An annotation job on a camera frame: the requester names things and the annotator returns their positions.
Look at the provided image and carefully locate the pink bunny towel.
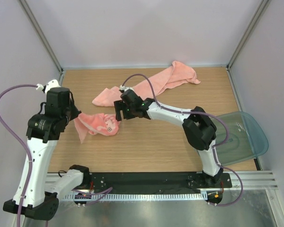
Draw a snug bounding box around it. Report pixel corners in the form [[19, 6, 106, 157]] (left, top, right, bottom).
[[74, 113, 120, 143]]

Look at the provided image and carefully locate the plain pink towel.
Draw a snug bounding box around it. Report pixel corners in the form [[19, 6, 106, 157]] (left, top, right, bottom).
[[92, 61, 201, 107]]

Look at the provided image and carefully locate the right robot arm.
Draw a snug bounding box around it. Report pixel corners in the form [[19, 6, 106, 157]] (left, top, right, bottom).
[[114, 89, 223, 187]]

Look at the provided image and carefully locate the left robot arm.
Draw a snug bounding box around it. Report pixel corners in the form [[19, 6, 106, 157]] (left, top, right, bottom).
[[3, 87, 91, 221]]

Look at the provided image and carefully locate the clear blue plastic tray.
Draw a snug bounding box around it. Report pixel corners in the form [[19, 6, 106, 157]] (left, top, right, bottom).
[[216, 112, 269, 166]]

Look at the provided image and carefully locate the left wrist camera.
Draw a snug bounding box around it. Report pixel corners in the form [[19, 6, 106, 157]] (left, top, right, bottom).
[[36, 79, 60, 94]]

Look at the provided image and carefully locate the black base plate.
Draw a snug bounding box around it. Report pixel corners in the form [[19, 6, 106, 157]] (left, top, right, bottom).
[[90, 172, 232, 191]]

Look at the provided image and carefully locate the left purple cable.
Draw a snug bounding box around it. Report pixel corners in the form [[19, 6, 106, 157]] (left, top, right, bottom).
[[0, 84, 113, 227]]

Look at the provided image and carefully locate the white slotted cable duct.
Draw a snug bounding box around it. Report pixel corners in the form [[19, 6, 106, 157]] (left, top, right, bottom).
[[62, 191, 207, 202]]

